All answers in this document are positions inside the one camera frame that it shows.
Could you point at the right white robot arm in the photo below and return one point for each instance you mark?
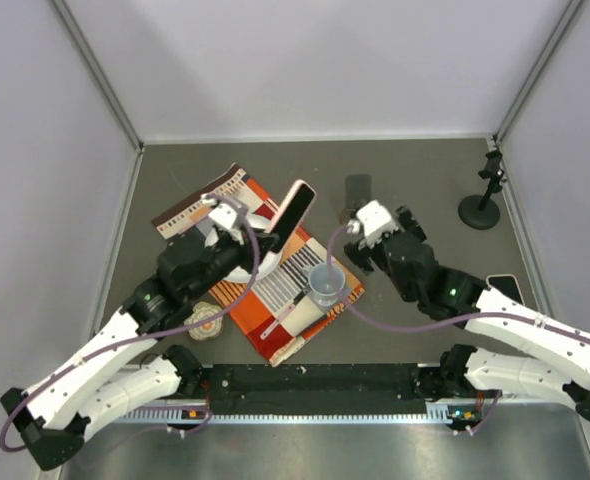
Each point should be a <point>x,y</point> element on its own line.
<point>556,361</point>

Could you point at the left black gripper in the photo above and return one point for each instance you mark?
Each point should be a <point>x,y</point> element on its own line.
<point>247,254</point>

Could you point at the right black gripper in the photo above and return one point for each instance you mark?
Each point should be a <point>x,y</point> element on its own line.
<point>362,257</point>

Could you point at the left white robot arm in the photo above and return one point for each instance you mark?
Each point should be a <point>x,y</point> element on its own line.
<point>56,416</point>

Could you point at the pink case smartphone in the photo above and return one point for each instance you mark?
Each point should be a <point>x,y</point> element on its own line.
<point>291,213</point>

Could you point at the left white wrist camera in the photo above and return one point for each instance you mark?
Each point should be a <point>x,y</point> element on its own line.
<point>227,214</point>

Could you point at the crocheted pastel coaster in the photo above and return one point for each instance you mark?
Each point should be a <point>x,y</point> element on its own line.
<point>210,321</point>

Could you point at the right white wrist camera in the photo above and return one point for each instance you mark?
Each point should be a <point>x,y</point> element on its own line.
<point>372,222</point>

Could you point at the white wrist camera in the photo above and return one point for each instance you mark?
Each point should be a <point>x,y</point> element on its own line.
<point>227,214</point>
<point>372,222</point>

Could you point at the light blue mug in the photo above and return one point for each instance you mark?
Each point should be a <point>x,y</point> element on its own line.
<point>325,283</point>

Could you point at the black round base clamp stand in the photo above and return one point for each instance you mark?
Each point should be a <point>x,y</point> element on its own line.
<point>480,212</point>

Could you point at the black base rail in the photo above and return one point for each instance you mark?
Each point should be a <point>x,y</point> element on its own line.
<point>322,389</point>

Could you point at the grey phone stand wooden base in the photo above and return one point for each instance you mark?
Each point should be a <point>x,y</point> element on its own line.
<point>358,193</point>

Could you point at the orange patterned cloth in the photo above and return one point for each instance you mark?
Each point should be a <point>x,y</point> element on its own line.
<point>272,294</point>

